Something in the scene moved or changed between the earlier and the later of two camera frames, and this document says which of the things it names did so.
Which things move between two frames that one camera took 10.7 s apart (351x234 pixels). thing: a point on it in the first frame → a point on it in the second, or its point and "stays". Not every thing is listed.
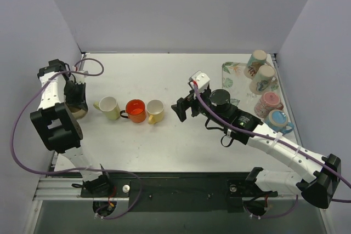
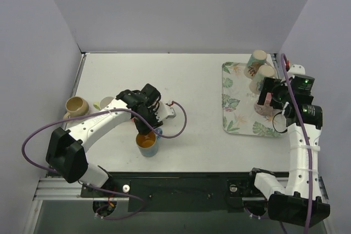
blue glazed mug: [277, 120] → [147, 144]
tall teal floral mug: [258, 58] stays
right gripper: [187, 105] → [264, 91]
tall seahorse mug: [265, 81] stays
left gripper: [75, 96] → [144, 122]
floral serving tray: [237, 85] stays
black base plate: [181, 192] stays
